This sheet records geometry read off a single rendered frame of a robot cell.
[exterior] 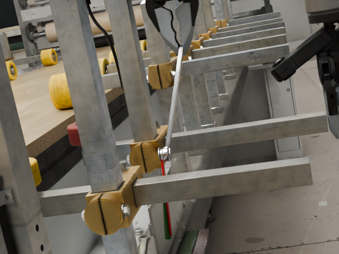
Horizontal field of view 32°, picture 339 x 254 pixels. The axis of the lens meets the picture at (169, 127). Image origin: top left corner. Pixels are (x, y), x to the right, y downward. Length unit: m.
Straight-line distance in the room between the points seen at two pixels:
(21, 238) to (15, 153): 0.07
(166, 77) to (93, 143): 0.47
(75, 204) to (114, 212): 0.10
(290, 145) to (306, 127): 2.62
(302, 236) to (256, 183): 1.92
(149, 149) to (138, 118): 0.06
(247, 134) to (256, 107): 2.69
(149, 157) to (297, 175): 0.30
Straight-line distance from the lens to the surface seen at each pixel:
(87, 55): 0.75
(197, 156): 1.51
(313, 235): 2.71
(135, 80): 0.99
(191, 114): 1.50
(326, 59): 0.99
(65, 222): 1.17
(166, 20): 1.03
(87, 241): 1.27
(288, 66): 1.00
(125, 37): 0.99
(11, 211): 0.53
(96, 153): 0.77
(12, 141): 0.52
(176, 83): 1.00
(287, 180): 0.79
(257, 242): 2.71
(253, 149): 3.78
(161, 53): 1.23
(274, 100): 3.58
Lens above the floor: 1.09
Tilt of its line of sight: 12 degrees down
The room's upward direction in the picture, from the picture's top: 11 degrees counter-clockwise
